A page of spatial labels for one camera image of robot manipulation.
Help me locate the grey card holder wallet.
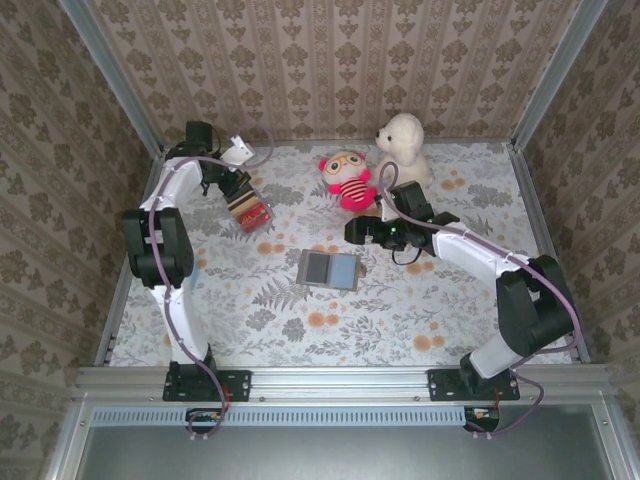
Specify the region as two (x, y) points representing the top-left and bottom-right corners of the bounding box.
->
(295, 248), (369, 293)

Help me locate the gold credit card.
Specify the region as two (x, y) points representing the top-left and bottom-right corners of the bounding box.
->
(227, 192), (262, 215)

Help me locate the blue card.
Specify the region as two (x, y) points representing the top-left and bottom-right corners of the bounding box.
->
(329, 254), (359, 289)

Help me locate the pink striped plush doll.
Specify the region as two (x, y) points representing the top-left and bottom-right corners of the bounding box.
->
(318, 149), (381, 212)

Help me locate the white plush dog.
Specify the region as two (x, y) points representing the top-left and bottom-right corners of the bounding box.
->
(373, 112), (435, 194)

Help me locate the floral table cloth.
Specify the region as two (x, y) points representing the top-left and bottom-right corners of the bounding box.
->
(107, 142), (576, 369)

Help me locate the grey metal panel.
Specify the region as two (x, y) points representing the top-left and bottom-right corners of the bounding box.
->
(74, 404), (614, 480)

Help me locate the black controller board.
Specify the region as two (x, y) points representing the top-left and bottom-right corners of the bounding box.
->
(185, 408), (225, 434)
(463, 405), (501, 433)

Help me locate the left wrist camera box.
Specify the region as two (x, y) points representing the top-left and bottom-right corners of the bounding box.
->
(219, 133), (255, 166)

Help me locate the aluminium frame post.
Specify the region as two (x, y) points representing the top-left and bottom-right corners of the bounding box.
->
(59, 0), (166, 156)
(509, 0), (609, 151)

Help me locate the aluminium frame rail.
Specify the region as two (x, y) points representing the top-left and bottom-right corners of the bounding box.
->
(74, 364), (614, 401)

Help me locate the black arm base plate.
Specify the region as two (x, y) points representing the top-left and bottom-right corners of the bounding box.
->
(162, 362), (252, 403)
(427, 368), (521, 403)

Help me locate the light blue slotted cable duct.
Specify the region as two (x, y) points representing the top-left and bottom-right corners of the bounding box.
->
(92, 405), (469, 427)

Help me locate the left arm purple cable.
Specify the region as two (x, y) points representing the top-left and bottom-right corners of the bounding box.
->
(149, 124), (275, 442)

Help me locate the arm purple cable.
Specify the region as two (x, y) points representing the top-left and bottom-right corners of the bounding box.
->
(149, 124), (275, 442)
(378, 162), (584, 440)

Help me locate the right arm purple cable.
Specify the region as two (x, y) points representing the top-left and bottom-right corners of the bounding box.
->
(378, 162), (584, 440)

